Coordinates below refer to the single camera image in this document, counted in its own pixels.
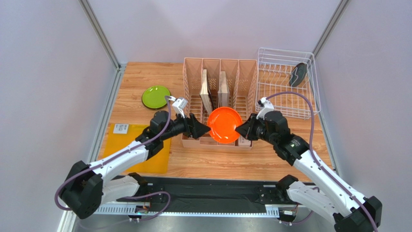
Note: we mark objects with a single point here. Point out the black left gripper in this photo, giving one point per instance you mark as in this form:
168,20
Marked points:
193,127

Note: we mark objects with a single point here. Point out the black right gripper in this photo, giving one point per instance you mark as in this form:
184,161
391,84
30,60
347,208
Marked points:
254,126

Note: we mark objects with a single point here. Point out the orange plate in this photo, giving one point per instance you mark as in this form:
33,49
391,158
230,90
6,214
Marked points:
223,122

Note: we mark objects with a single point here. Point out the green plate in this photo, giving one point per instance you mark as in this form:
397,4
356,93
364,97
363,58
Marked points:
154,97

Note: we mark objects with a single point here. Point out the dark grey plate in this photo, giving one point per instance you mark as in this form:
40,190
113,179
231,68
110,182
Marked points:
298,74

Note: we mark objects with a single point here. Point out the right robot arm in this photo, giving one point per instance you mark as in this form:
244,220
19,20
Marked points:
336,201

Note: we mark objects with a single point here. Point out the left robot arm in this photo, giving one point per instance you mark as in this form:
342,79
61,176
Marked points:
87,186

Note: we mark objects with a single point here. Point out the white power adapter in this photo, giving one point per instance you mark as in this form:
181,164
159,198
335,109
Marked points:
244,143

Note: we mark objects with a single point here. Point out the dark navy book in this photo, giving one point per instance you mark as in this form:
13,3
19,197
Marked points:
205,93

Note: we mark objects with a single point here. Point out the yellow acrylic sheet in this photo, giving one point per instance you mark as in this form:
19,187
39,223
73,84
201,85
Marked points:
136,157

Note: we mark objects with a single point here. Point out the white label sticker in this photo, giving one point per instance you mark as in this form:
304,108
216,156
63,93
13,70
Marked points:
120,128

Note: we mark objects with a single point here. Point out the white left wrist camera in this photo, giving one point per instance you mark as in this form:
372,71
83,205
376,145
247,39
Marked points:
178,104

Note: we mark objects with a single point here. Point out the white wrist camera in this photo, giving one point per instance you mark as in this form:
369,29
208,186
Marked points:
178,104
266,106

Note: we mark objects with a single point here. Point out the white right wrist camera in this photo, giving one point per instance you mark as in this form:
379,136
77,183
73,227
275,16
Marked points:
266,106

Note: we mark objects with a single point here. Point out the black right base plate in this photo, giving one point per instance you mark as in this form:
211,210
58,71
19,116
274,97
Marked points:
272,194

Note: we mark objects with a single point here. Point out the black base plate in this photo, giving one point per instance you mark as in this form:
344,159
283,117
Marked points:
272,194
149,189

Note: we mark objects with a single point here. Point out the white wire dish rack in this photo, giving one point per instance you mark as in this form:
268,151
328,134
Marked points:
274,68

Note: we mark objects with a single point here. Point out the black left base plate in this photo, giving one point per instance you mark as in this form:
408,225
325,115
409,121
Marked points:
149,189

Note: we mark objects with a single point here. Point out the aluminium frame rail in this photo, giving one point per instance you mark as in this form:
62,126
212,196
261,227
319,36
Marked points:
88,10

